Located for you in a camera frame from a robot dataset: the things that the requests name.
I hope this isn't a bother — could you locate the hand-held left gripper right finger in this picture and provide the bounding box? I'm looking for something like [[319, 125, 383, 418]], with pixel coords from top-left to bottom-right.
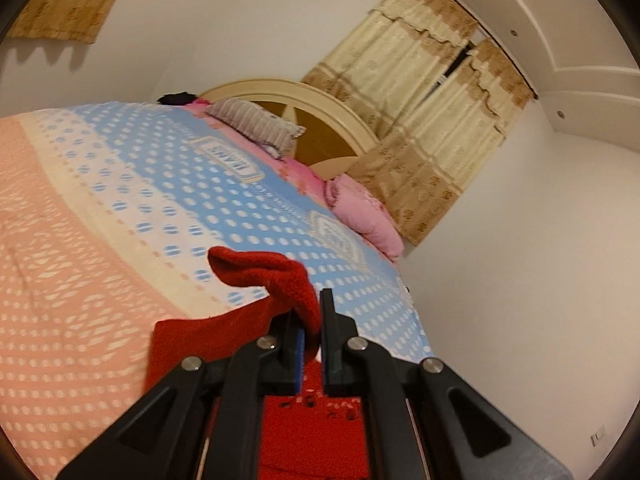
[[320, 288, 574, 480]]

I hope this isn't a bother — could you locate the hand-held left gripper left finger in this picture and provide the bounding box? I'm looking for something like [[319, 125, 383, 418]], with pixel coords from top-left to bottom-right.
[[55, 309, 306, 480]]

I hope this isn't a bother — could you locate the red knit sweater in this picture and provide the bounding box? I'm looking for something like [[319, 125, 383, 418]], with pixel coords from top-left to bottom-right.
[[144, 247, 373, 480]]

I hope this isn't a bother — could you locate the pink pillow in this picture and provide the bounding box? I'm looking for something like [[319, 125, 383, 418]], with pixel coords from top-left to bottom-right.
[[325, 174, 405, 263]]

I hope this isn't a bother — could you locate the cream wooden headboard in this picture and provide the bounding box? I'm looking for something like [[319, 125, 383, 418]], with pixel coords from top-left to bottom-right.
[[197, 78, 381, 181]]

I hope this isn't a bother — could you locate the dotted pink and blue bedsheet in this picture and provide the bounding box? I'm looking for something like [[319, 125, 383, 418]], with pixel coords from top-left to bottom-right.
[[0, 101, 433, 480]]

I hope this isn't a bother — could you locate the striped pillow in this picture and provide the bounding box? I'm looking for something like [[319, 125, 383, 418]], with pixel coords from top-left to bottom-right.
[[205, 98, 307, 157]]

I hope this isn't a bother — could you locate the beige patterned window curtain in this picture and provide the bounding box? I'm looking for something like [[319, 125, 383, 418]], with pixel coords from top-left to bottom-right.
[[300, 0, 536, 247]]

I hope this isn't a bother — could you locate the dark cloth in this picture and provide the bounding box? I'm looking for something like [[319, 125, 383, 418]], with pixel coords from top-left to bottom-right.
[[156, 91, 197, 107]]

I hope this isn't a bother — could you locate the brown patterned curtain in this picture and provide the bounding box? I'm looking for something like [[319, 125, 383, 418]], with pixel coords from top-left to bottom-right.
[[7, 0, 143, 45]]

